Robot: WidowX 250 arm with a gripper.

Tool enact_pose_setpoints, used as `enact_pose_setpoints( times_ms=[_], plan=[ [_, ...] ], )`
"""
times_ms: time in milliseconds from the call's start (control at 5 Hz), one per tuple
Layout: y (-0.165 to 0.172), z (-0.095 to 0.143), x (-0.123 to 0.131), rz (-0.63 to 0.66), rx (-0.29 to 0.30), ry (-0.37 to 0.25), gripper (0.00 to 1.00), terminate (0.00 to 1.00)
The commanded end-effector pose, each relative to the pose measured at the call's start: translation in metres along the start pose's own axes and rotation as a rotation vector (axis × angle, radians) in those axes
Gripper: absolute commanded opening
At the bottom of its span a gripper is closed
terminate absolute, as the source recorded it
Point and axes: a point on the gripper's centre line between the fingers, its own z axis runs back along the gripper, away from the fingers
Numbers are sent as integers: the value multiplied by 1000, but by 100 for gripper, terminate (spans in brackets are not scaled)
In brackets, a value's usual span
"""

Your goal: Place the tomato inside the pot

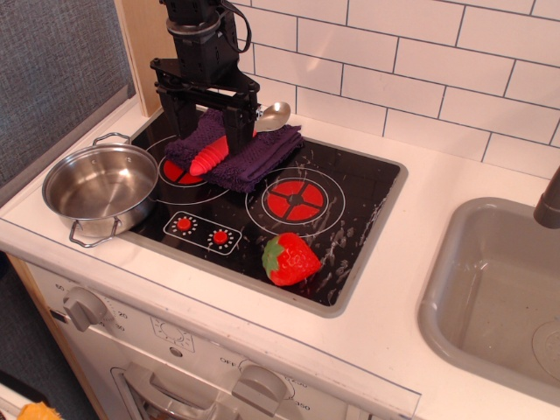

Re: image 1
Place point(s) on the grey faucet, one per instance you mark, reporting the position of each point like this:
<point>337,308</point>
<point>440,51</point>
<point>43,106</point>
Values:
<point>547,210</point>

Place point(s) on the wooden side post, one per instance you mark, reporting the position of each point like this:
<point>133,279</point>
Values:
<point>144,30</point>

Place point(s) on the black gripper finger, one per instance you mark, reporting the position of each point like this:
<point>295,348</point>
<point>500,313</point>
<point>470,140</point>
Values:
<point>239,117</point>
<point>180,108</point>

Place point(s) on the red handled metal spoon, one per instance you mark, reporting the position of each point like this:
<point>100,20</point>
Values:
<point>268,119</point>

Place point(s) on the orange object bottom left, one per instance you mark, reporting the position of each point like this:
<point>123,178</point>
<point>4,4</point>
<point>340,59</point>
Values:
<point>38,411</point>

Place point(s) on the grey right oven knob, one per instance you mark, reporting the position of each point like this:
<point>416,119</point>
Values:
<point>261,389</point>

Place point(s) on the white toy oven front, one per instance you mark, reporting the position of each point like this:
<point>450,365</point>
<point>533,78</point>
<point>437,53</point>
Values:
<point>139,366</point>

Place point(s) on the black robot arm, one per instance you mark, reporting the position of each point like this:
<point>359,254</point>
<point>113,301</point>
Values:
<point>209,13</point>

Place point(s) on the black toy stovetop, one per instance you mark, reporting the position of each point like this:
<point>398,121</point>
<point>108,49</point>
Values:
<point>336,200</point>

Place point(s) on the grey sink basin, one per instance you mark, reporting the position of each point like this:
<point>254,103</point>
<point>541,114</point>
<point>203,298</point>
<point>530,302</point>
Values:
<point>491,305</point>

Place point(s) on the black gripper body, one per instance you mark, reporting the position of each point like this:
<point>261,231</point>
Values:
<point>207,59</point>

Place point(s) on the grey oven knob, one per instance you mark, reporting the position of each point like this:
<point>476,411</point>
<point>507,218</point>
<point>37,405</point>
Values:
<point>261,389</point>
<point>84,308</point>

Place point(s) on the grey left oven knob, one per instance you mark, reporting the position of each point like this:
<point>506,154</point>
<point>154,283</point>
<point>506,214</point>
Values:
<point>84,308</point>

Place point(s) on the purple folded towel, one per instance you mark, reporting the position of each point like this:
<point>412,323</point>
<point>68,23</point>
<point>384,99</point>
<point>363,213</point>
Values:
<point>243,171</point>

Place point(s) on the red plastic strawberry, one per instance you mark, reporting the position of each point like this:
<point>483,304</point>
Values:
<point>288,259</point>

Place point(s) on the stainless steel pot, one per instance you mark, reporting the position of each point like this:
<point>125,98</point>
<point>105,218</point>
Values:
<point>102,190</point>

